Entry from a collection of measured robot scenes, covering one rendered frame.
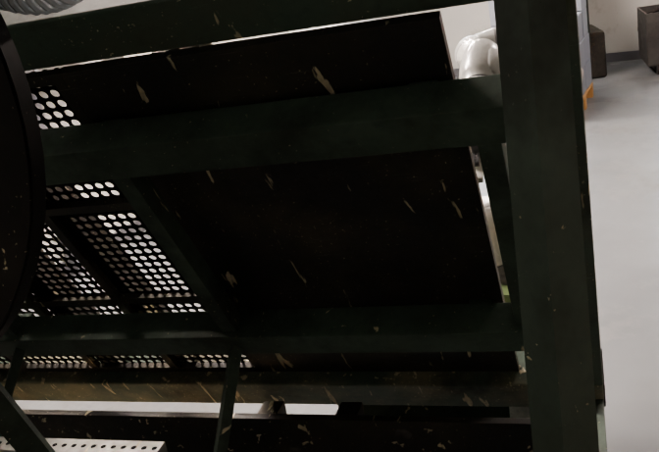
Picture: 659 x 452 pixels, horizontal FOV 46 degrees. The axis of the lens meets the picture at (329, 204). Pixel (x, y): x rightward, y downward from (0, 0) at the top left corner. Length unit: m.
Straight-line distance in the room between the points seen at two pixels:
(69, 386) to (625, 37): 9.65
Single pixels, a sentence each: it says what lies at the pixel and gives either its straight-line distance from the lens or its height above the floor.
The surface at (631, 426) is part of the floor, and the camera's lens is 3.40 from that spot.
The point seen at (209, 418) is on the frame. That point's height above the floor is 0.83.
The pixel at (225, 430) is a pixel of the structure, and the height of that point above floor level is 0.94.
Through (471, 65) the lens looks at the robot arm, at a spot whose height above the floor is 1.64.
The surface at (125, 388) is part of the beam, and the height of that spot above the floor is 0.82.
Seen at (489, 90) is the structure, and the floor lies 1.70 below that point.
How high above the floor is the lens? 1.93
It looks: 17 degrees down
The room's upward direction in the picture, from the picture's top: 10 degrees counter-clockwise
